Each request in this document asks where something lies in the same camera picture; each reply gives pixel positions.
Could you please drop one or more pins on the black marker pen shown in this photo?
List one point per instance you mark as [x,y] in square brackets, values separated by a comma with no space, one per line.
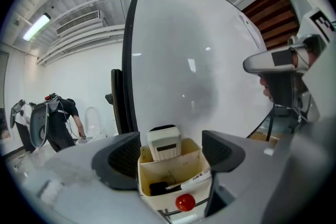
[194,180]

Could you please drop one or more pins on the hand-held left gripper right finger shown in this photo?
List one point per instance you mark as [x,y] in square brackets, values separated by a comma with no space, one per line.
[223,152]

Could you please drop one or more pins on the white whiteboard eraser black felt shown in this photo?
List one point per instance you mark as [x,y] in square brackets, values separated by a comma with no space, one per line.
[164,141]

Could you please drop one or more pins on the person's right hand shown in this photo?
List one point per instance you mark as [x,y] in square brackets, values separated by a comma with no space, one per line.
[265,87]

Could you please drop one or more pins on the red round magnet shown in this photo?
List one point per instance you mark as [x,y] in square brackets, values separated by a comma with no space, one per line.
[185,202]

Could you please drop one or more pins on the long ceiling light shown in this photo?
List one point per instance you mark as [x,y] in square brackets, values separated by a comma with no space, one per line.
[36,27]

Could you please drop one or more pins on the white device green light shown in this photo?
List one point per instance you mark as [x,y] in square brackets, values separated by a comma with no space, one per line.
[250,31]

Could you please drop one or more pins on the brown wooden slat panel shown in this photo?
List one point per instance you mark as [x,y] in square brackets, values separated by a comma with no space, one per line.
[275,15]

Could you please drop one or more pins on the white ceiling air vent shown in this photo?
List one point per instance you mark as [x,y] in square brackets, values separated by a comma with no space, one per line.
[78,23]

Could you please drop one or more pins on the beige storage box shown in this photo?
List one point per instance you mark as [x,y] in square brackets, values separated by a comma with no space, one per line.
[168,168]

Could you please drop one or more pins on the large white board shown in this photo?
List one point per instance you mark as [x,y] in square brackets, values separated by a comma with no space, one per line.
[183,34]

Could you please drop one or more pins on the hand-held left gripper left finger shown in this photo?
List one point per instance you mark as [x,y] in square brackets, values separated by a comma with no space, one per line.
[118,160]

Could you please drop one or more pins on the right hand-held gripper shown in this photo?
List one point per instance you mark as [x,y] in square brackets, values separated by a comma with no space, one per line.
[286,89]

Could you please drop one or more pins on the white toilet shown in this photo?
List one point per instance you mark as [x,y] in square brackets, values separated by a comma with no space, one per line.
[92,120]

